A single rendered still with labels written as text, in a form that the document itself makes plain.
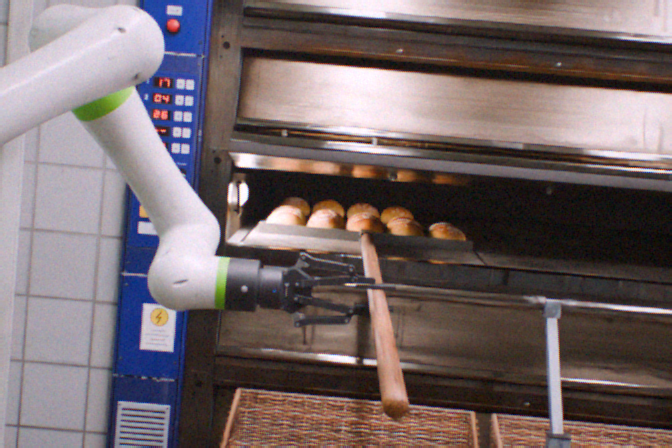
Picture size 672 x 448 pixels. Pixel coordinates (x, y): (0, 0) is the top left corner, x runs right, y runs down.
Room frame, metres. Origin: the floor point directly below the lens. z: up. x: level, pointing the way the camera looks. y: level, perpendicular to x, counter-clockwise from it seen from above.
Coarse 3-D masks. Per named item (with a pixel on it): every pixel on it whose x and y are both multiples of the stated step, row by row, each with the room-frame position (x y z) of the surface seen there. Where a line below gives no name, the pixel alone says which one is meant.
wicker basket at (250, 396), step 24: (240, 408) 2.84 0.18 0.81; (264, 408) 2.83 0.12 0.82; (288, 408) 2.84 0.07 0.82; (312, 408) 2.84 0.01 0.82; (336, 408) 2.83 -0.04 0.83; (360, 408) 2.84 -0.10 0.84; (432, 408) 2.83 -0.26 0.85; (240, 432) 2.83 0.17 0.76; (264, 432) 2.82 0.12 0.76; (288, 432) 2.82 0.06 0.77; (312, 432) 2.82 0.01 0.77; (336, 432) 2.82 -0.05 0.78; (360, 432) 2.82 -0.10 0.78; (384, 432) 2.82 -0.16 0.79; (408, 432) 2.82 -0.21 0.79
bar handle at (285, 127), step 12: (240, 120) 2.78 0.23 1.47; (252, 120) 2.78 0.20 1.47; (312, 132) 2.78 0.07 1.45; (324, 132) 2.78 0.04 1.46; (336, 132) 2.77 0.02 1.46; (348, 132) 2.77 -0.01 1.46; (360, 132) 2.77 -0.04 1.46; (372, 132) 2.78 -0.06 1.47; (384, 132) 2.78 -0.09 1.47; (372, 144) 2.77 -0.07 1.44
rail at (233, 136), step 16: (272, 144) 2.73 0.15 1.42; (288, 144) 2.73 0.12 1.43; (304, 144) 2.73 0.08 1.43; (320, 144) 2.73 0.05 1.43; (336, 144) 2.73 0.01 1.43; (352, 144) 2.73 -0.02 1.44; (448, 160) 2.73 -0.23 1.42; (464, 160) 2.73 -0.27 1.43; (480, 160) 2.73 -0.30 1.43; (496, 160) 2.73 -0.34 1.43; (512, 160) 2.73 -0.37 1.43; (528, 160) 2.73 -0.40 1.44; (624, 176) 2.72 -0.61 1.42; (640, 176) 2.72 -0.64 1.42; (656, 176) 2.72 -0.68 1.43
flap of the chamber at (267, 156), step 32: (256, 160) 2.80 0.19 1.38; (288, 160) 2.76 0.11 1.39; (320, 160) 2.73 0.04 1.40; (352, 160) 2.72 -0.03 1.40; (384, 160) 2.73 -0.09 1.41; (416, 160) 2.73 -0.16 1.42; (544, 192) 2.88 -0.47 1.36; (576, 192) 2.84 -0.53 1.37; (608, 192) 2.80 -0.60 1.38; (640, 192) 2.76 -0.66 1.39
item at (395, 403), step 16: (368, 240) 2.95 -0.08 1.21; (368, 256) 2.65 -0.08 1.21; (368, 272) 2.42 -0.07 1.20; (384, 304) 2.04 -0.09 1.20; (384, 320) 1.88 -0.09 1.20; (384, 336) 1.75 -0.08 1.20; (384, 352) 1.64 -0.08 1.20; (384, 368) 1.55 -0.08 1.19; (400, 368) 1.57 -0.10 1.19; (384, 384) 1.47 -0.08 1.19; (400, 384) 1.46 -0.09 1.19; (384, 400) 1.41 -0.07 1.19; (400, 400) 1.40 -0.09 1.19; (400, 416) 1.40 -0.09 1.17
